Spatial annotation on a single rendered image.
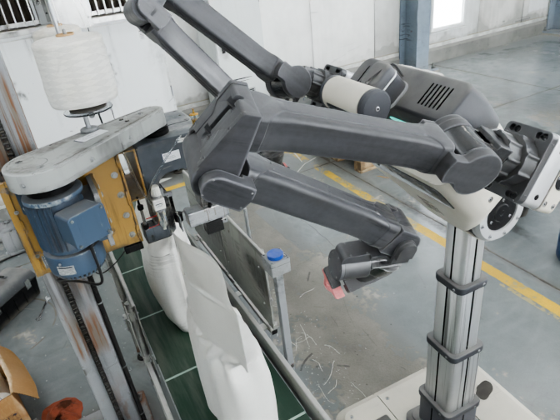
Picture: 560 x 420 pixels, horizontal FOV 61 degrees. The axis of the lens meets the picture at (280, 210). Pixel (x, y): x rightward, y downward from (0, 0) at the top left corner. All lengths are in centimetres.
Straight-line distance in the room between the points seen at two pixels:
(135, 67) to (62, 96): 304
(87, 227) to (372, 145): 82
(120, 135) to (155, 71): 293
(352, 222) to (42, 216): 84
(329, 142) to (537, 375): 207
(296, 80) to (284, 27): 502
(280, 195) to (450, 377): 111
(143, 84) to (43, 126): 86
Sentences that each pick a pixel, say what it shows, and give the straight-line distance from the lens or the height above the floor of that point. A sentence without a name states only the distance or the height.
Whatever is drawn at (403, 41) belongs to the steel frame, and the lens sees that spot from 733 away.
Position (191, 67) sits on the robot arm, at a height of 160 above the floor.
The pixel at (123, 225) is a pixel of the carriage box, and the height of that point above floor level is 110.
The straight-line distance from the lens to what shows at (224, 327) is 130.
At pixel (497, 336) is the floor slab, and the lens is 268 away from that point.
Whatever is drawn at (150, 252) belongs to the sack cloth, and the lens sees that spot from 197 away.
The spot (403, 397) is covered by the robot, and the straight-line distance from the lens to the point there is 201.
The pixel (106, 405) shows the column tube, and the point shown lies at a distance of 206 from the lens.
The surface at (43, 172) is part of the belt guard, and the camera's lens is 124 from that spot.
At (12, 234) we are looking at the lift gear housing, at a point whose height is 116.
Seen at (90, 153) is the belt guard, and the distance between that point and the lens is 131.
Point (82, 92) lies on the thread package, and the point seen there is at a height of 157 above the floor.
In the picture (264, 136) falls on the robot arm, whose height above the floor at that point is 163.
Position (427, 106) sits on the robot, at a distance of 96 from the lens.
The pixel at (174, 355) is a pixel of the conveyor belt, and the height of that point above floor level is 38.
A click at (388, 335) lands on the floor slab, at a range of 259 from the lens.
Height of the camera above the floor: 182
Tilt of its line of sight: 29 degrees down
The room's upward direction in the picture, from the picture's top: 7 degrees counter-clockwise
